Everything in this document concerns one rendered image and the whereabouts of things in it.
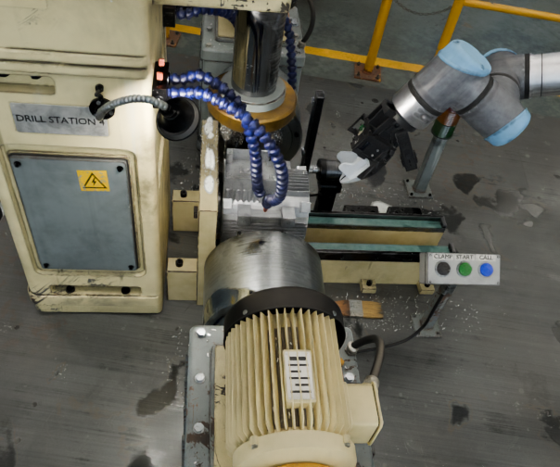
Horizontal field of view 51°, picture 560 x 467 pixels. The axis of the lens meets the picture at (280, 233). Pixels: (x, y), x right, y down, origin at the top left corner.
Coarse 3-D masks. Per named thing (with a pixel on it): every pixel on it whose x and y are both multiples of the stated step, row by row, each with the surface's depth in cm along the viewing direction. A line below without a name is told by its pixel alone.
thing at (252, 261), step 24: (240, 240) 115; (264, 240) 114; (288, 240) 116; (216, 264) 115; (240, 264) 111; (264, 264) 110; (288, 264) 111; (312, 264) 116; (216, 288) 111; (240, 288) 107; (264, 288) 106; (312, 288) 111; (216, 312) 108
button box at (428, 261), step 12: (432, 252) 129; (420, 264) 132; (432, 264) 128; (456, 264) 129; (480, 264) 129; (492, 264) 130; (420, 276) 132; (432, 276) 128; (444, 276) 128; (456, 276) 128; (468, 276) 129; (480, 276) 129; (492, 276) 130
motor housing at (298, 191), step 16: (304, 176) 136; (288, 192) 133; (304, 192) 133; (256, 208) 133; (272, 208) 134; (224, 224) 133; (256, 224) 133; (272, 224) 133; (304, 224) 135; (224, 240) 137
